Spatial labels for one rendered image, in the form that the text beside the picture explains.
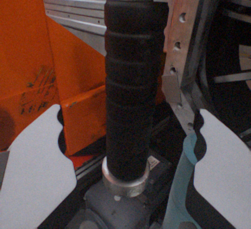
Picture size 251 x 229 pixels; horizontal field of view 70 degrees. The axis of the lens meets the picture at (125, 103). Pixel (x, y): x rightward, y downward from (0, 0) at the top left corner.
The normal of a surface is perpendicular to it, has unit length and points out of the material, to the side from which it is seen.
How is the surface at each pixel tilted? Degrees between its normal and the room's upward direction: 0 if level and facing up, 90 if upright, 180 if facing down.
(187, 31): 90
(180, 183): 88
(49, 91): 90
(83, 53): 90
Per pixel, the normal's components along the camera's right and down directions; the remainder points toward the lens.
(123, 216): 0.04, -0.86
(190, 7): -0.70, 0.34
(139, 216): 0.31, -0.65
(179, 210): -0.90, 0.19
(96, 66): 0.72, 0.38
